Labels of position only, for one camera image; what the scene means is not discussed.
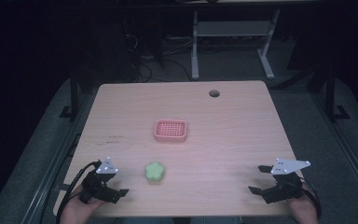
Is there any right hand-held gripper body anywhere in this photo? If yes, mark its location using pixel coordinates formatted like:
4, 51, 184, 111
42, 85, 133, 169
260, 157, 311, 205

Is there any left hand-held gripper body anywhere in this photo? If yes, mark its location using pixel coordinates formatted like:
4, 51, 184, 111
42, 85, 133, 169
79, 156, 119, 205

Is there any person's left hand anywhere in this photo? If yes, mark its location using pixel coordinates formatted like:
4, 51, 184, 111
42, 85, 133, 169
60, 184, 106, 224

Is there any person's right hand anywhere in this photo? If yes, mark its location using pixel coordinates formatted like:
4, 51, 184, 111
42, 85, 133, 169
286, 184, 320, 224

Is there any green flower-shaped sponge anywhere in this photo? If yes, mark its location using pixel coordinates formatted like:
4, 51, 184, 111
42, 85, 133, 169
145, 161, 166, 183

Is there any pink plastic basket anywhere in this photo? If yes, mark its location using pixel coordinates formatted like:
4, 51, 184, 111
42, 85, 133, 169
153, 119, 188, 144

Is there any black metal stand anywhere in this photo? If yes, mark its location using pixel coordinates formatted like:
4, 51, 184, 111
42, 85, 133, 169
322, 60, 351, 123
59, 66, 82, 123

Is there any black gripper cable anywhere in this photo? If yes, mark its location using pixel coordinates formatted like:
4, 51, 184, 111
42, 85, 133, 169
299, 176, 323, 220
55, 160, 103, 224

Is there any tangle of floor cables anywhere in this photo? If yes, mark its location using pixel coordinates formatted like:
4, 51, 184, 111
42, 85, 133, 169
122, 22, 194, 84

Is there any white metal table frame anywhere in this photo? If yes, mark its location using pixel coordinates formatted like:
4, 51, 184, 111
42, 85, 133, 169
190, 8, 282, 81

